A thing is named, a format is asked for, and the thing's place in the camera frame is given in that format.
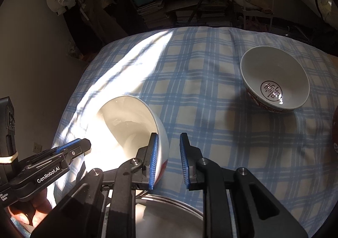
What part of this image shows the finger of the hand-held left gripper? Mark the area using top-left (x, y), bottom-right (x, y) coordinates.
top-left (55, 138), bottom-right (92, 160)

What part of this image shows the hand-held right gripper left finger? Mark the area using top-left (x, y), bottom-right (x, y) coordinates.
top-left (30, 132), bottom-right (159, 238)

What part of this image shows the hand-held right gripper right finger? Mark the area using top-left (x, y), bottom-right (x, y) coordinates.
top-left (180, 133), bottom-right (309, 238)

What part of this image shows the large white bowl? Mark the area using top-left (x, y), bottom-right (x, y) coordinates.
top-left (76, 95), bottom-right (170, 191)

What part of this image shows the white cherry print plate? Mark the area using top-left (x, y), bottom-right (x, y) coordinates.
top-left (134, 193), bottom-right (206, 238)

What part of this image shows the blue and red patterned bowl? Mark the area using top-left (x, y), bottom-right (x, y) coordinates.
top-left (240, 46), bottom-right (310, 113)

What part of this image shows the person's left hand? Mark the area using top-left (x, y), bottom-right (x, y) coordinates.
top-left (7, 185), bottom-right (55, 228)

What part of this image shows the blue plaid tablecloth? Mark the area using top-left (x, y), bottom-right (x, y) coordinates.
top-left (51, 26), bottom-right (338, 238)

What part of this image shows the clear plastic bag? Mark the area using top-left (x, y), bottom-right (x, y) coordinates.
top-left (67, 42), bottom-right (87, 60)

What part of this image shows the stack of books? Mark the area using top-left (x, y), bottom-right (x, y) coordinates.
top-left (136, 0), bottom-right (165, 29)

